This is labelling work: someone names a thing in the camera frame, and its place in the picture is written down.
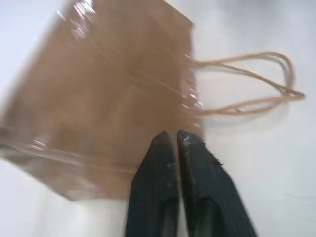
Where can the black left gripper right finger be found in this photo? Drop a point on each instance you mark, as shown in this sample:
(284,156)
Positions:
(209,187)

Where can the brown paper bag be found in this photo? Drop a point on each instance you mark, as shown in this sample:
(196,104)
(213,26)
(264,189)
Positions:
(106,98)

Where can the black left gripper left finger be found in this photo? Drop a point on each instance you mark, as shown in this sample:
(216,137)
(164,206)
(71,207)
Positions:
(154,187)

